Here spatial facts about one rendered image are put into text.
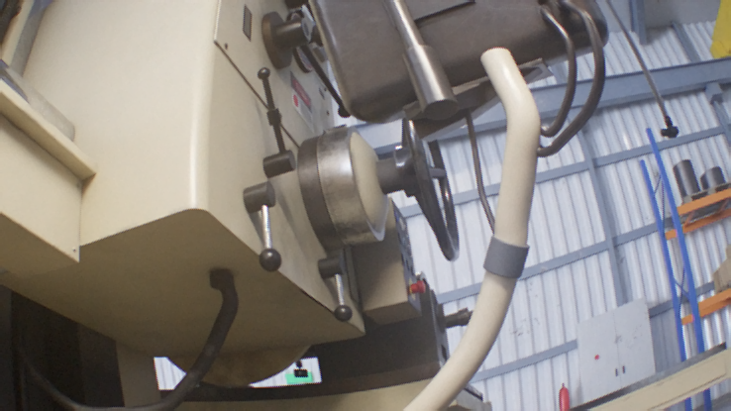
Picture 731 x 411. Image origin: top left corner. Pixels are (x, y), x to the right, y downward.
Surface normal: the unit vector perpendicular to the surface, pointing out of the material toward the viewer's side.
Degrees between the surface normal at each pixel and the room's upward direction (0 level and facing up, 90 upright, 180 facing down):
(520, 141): 116
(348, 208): 138
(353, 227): 156
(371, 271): 90
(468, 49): 110
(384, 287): 90
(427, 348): 90
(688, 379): 90
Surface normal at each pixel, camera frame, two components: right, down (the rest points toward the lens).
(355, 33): -0.44, 0.03
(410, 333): -0.28, -0.36
